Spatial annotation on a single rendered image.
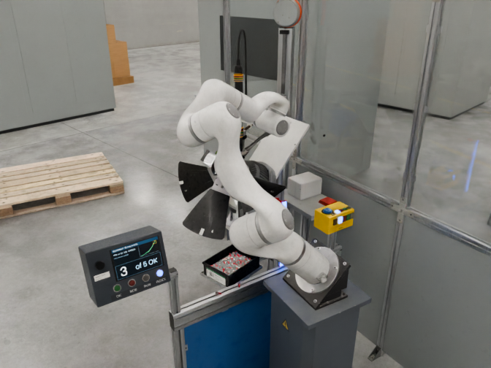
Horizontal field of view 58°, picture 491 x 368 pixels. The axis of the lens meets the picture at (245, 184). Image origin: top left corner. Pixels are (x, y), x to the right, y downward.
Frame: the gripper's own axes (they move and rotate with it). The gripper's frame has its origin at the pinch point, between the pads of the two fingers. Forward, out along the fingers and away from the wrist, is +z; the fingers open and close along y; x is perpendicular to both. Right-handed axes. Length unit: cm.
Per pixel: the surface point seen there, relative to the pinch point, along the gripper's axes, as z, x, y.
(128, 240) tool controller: -39, -25, -69
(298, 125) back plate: 7.1, -16.4, 41.4
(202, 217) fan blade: 3, -51, -20
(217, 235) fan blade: -7, -57, -17
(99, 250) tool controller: -39, -25, -79
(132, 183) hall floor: 276, -152, 36
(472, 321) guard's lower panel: -90, -90, 70
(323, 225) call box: -38, -49, 21
